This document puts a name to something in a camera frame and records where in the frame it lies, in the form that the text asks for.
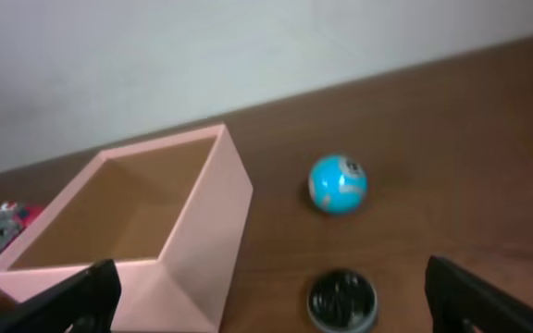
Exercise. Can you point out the blue toy ball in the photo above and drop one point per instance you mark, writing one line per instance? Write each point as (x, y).
(337, 185)

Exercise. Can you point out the pink cardboard box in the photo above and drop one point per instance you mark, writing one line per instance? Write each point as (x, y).
(169, 212)

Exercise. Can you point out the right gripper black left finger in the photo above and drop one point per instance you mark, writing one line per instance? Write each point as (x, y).
(85, 302)

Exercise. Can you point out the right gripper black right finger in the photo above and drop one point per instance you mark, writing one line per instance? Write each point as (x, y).
(460, 301)

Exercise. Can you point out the round black tin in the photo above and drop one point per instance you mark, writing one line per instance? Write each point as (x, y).
(342, 301)

